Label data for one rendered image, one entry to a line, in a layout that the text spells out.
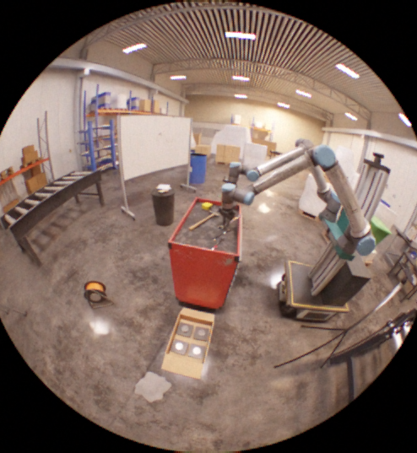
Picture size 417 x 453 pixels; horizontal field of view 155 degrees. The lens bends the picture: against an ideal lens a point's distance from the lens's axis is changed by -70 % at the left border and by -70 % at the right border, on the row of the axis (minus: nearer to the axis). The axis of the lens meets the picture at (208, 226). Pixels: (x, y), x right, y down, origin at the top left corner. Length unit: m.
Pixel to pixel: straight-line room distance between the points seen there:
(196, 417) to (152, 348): 0.80
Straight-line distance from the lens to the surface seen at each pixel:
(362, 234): 1.08
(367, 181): 1.62
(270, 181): 1.06
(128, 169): 3.03
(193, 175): 4.75
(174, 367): 1.41
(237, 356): 1.67
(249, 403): 1.71
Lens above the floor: 1.60
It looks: 35 degrees down
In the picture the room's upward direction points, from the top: 6 degrees clockwise
